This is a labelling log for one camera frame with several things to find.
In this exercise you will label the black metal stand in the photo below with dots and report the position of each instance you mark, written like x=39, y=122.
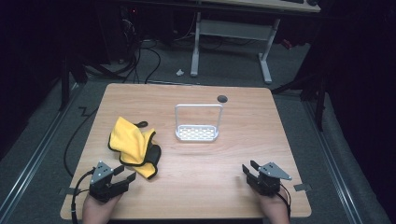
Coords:
x=64, y=87
x=320, y=102

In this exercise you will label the grey tape piece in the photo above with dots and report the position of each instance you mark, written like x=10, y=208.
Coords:
x=302, y=187
x=70, y=191

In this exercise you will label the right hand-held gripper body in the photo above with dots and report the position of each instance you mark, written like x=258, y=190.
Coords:
x=267, y=185

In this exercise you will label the person's left hand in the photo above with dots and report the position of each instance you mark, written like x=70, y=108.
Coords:
x=98, y=211

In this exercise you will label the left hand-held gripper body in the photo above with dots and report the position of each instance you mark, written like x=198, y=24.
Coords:
x=101, y=186

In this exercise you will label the small red object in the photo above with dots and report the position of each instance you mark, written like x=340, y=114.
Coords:
x=287, y=44

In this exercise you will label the black computer mouse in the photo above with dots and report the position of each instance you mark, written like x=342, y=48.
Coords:
x=312, y=2

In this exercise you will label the crumpled white paper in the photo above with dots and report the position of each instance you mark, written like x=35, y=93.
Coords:
x=180, y=72

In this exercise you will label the white-legged desk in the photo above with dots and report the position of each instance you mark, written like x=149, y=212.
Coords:
x=233, y=29

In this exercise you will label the person's right hand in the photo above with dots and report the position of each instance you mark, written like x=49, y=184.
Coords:
x=275, y=210

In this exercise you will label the metal floor rail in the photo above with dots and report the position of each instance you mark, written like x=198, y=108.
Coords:
x=333, y=161
x=34, y=158

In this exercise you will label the dark computer tower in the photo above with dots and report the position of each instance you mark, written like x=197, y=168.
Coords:
x=120, y=31

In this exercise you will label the yellow cloth with black trim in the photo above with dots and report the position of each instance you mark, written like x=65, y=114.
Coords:
x=129, y=143

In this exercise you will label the black keyboard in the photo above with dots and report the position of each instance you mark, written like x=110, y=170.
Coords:
x=292, y=1

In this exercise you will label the black round table grommet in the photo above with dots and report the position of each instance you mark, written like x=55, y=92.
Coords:
x=222, y=99

